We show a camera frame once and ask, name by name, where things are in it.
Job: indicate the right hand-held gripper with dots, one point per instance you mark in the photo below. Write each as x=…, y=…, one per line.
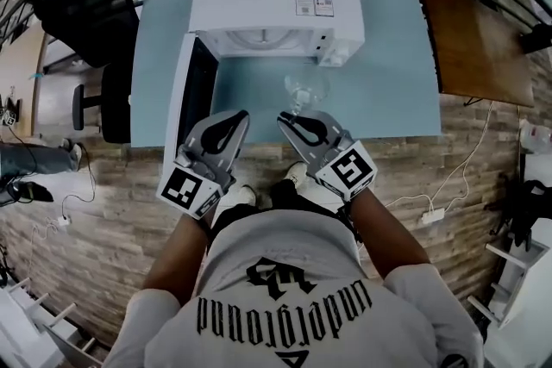
x=349, y=170

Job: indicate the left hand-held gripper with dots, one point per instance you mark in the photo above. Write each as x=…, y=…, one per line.
x=179, y=191

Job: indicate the clear glass cup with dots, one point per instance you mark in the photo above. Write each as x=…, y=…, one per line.
x=308, y=90

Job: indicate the white microwave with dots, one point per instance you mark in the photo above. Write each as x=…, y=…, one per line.
x=241, y=0

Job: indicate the person's left forearm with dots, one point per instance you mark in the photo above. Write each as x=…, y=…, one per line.
x=177, y=254

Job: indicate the person's right forearm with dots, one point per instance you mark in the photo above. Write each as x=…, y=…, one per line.
x=388, y=237

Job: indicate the person's right white shoe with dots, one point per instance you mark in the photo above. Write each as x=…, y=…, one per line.
x=296, y=174

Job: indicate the person's white shoe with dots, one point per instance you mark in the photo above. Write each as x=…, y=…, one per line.
x=243, y=196
x=296, y=174

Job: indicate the person's left white shoe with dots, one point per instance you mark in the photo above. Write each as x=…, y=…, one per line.
x=243, y=196

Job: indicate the light blue table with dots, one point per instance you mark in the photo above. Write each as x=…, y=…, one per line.
x=388, y=90

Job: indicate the white power strip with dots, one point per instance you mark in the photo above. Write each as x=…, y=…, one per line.
x=433, y=216

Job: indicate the person's white printed t-shirt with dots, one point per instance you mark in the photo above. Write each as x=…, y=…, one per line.
x=302, y=301

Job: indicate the black mesh office chair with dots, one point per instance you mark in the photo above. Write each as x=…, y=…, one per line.
x=90, y=21

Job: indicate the small white plug adapter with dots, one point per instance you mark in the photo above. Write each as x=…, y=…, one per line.
x=64, y=220

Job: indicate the brown wooden table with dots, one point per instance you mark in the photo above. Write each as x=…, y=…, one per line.
x=478, y=47

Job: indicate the light wooden desk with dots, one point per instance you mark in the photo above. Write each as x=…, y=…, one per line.
x=17, y=73

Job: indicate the black high-back office chair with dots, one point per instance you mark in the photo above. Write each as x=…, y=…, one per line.
x=526, y=211

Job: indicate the white desk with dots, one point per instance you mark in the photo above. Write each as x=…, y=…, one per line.
x=526, y=284

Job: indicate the white wooden rack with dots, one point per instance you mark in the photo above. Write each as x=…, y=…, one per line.
x=26, y=323

